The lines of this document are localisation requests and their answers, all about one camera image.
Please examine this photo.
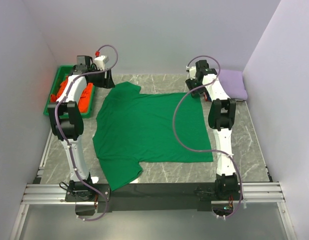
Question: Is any green t-shirt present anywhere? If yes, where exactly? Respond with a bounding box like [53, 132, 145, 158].
[92, 82, 213, 191]

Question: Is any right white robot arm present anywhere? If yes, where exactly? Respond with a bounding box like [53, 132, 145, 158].
[185, 59, 240, 200]

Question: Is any aluminium rail frame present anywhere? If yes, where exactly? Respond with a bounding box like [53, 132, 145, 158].
[11, 117, 297, 240]

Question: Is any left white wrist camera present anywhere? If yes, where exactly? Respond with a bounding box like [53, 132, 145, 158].
[93, 51, 109, 71]

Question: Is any orange t-shirt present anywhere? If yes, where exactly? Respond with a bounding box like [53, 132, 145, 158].
[50, 75, 94, 114]

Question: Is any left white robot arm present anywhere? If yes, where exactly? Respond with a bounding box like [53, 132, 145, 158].
[47, 51, 115, 202]

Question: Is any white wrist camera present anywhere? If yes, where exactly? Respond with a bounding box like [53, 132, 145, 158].
[93, 51, 109, 71]
[186, 66, 197, 80]

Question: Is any green plastic bin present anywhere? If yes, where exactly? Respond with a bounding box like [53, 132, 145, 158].
[43, 65, 95, 119]

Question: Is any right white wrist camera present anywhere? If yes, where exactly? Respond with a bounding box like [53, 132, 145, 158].
[186, 66, 197, 80]

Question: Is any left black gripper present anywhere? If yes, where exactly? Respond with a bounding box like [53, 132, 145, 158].
[90, 65, 116, 89]

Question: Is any stack of folded shirts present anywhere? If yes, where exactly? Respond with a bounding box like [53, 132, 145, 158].
[203, 89, 213, 103]

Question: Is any black base beam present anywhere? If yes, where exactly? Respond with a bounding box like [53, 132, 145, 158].
[65, 182, 243, 216]

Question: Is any folded purple t-shirt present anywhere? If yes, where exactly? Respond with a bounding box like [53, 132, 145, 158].
[218, 69, 248, 101]

